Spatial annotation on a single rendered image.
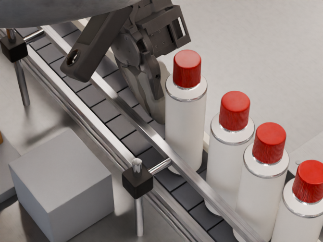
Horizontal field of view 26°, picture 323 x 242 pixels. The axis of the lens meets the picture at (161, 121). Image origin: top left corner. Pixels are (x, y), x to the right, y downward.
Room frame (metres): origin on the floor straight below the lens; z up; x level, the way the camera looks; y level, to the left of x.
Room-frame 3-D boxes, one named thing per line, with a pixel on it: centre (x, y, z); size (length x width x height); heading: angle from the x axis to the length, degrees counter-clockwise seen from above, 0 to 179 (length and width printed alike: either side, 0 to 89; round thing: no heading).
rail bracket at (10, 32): (0.75, 0.20, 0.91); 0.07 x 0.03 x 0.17; 128
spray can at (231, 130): (0.52, -0.08, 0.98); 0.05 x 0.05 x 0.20
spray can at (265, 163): (0.47, -0.12, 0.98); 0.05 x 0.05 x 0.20
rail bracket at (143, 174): (0.51, 0.01, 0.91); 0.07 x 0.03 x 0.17; 128
